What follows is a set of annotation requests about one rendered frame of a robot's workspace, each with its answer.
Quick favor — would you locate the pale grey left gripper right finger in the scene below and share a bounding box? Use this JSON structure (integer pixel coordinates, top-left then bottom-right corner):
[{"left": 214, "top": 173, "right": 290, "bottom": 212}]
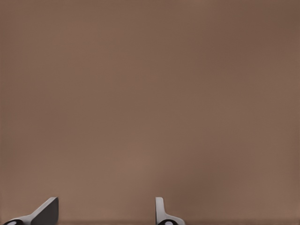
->
[{"left": 155, "top": 196, "right": 186, "bottom": 225}]

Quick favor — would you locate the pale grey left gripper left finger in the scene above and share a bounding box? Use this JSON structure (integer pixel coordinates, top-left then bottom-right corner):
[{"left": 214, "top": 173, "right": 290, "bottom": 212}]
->
[{"left": 0, "top": 196, "right": 60, "bottom": 225}]

